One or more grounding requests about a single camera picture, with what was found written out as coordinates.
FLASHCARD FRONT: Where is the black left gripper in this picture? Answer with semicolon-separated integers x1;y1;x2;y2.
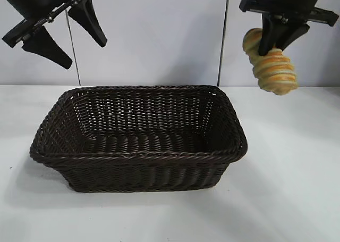
0;0;108;70

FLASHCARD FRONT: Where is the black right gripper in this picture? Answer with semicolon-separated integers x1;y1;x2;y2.
239;0;337;56

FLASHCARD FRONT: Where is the long twisted bread loaf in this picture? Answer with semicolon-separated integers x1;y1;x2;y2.
242;28;300;96

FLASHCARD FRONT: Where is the dark brown wicker basket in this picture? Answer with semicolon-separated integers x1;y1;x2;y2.
29;85;249;194

